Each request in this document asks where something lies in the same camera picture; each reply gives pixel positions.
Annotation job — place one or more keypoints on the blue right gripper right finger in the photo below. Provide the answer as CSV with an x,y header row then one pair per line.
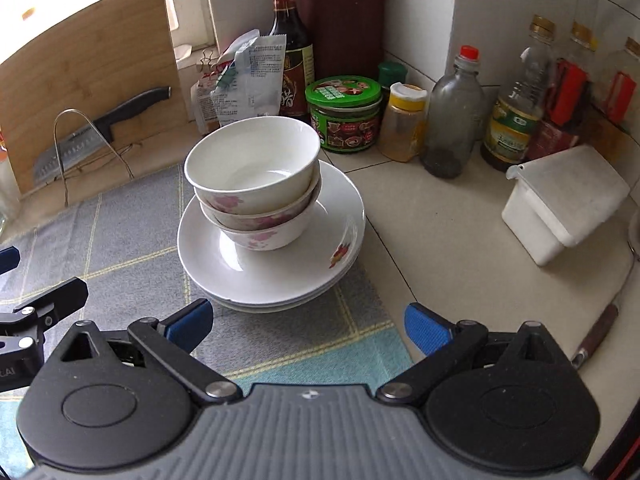
x,y
426,329

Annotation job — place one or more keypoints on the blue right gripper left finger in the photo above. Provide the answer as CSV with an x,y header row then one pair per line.
x,y
189,326

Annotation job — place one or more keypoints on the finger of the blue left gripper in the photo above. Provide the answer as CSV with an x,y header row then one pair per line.
x,y
10,258

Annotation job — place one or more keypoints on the white plate with fruit print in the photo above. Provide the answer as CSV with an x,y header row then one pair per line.
x,y
336,229

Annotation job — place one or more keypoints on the white bowl pink flowers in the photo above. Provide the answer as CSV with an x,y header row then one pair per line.
x,y
255,165

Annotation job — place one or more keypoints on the plain white bowl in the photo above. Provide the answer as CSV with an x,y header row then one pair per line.
x,y
272,238

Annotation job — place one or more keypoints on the stacked white plate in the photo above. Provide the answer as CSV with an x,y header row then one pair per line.
x,y
261,281
287,305

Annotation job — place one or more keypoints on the grey checked dish mat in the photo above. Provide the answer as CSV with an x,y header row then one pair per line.
x,y
122,243

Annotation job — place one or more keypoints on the white plastic seasoning box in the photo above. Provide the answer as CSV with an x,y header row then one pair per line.
x,y
560,199

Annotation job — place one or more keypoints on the yellow capped spice jar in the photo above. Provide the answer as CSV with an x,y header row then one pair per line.
x,y
403,122

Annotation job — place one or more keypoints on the clear glass bottle red cap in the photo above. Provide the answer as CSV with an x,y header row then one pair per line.
x,y
454,117

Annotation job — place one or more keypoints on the red white paper bag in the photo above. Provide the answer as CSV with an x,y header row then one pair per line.
x,y
209,69

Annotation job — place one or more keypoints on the yellow labelled oil bottle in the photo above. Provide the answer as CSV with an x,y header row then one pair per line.
x,y
520,102

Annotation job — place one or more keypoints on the bamboo cutting board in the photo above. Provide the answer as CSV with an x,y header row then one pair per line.
x,y
94,60

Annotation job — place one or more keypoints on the green lidded sauce jar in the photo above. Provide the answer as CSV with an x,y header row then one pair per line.
x,y
345,112

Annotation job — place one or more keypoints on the red labelled oil bottle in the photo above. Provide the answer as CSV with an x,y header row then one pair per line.
x,y
572,79

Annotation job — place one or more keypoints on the white blue paper bag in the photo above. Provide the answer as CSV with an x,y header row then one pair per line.
x,y
250,83

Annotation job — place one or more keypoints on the green capped small jar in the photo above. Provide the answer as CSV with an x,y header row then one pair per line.
x,y
389,73

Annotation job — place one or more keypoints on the dark soy sauce bottle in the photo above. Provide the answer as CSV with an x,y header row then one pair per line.
x,y
298,72

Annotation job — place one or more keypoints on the gold capped bottle right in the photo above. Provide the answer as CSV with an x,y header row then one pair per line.
x,y
617,88

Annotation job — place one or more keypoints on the dark red knife block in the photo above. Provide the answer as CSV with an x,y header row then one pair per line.
x,y
348,35

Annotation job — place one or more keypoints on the metal wire rack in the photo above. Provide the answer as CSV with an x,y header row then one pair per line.
x,y
98,141

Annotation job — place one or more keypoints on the steel cleaver black handle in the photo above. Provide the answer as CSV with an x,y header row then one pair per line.
x,y
88,139

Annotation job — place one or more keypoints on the wooden handled utensil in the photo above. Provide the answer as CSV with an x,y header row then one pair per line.
x,y
600,329

